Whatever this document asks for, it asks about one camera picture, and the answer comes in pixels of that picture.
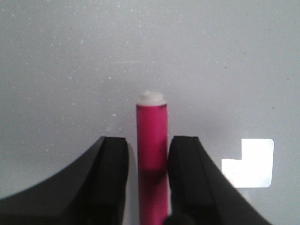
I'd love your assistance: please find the pink highlighter pen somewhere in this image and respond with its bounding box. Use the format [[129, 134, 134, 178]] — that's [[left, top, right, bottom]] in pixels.
[[136, 90, 168, 225]]

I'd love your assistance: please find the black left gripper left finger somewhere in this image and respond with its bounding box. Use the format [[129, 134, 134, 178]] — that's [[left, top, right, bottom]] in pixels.
[[0, 137, 128, 225]]

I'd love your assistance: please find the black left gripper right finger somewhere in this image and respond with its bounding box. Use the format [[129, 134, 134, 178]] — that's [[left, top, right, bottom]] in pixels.
[[167, 136, 269, 225]]

